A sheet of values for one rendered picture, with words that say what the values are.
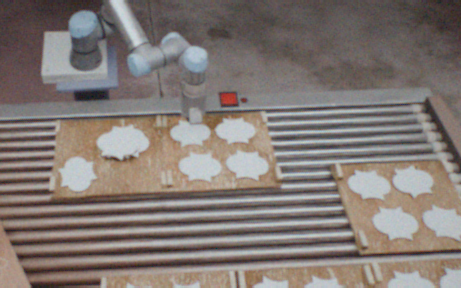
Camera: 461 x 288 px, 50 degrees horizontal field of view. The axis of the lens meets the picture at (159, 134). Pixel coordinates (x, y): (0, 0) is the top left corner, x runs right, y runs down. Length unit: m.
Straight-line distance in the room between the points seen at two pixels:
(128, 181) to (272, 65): 2.11
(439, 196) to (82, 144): 1.29
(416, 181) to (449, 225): 0.18
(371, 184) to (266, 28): 2.30
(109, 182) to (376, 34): 2.88
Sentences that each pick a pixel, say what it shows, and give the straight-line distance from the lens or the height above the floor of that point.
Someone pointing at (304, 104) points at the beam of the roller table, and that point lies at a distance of 2.08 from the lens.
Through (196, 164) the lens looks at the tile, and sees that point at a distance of 1.77.
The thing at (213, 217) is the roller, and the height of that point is 0.91.
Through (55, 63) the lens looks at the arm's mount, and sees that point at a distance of 2.22.
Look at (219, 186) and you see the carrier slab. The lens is 1.73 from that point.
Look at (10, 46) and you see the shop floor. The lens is 3.86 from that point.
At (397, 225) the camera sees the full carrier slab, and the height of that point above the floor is 0.95.
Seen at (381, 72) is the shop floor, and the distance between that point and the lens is 3.81.
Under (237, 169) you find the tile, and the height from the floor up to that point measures 0.95.
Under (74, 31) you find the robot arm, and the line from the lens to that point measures 2.06.
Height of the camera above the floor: 2.37
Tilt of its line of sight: 50 degrees down
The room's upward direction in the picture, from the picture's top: straight up
